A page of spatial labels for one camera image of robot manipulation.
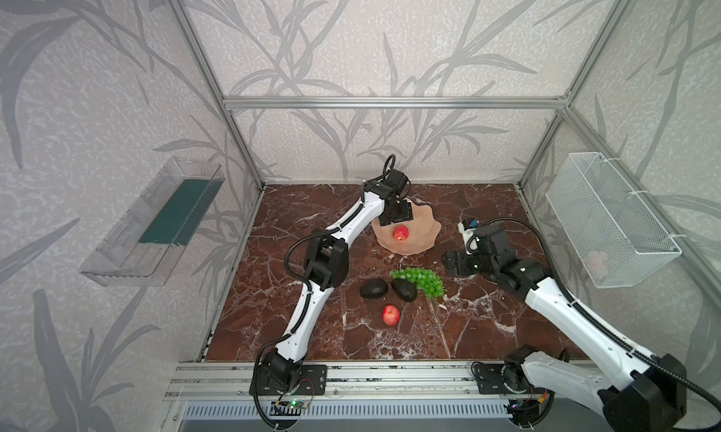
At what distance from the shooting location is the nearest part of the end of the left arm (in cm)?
75

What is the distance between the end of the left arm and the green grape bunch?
17 centimetres

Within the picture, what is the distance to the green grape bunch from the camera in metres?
0.90
